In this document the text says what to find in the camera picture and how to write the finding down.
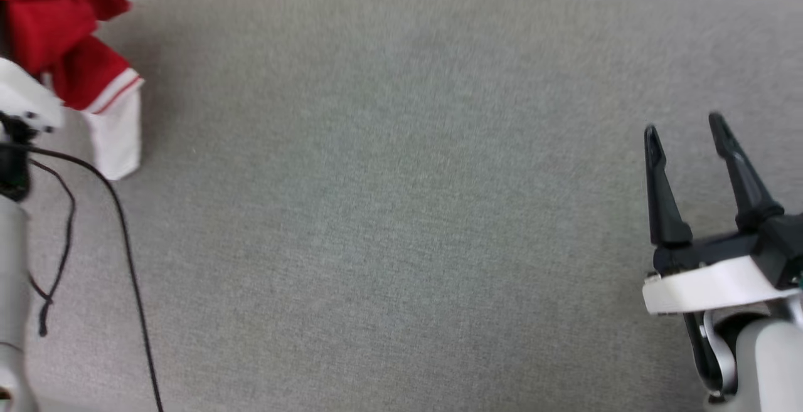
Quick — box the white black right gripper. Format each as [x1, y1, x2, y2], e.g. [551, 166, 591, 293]
[642, 112, 803, 316]

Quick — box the grey fabric sofa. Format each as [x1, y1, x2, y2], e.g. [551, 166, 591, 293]
[0, 0, 803, 412]

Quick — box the red white number 23 jersey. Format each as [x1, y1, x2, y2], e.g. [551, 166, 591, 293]
[0, 0, 146, 181]

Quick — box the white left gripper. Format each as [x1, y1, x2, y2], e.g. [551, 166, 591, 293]
[0, 58, 65, 135]

